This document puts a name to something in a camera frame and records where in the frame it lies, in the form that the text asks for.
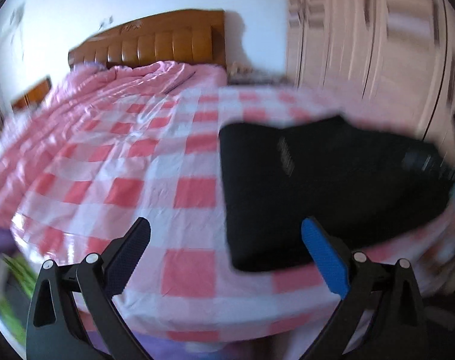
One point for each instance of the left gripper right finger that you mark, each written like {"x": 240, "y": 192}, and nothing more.
{"x": 397, "y": 327}

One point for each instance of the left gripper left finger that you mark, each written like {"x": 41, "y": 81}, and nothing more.
{"x": 54, "y": 328}

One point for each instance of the black pants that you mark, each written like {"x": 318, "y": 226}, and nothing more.
{"x": 344, "y": 177}

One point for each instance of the green bag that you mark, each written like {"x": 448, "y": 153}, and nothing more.
{"x": 17, "y": 282}

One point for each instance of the light wooden wardrobe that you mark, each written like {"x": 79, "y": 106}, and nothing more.
{"x": 397, "y": 53}

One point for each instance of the pink checkered bed sheet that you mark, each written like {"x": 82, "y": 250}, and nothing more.
{"x": 87, "y": 167}

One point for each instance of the wooden nightstand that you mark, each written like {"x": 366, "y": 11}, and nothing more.
{"x": 34, "y": 95}

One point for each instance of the pink quilt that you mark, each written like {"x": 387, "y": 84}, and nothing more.
{"x": 90, "y": 79}

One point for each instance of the wooden bed headboard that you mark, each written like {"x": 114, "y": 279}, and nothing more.
{"x": 187, "y": 36}

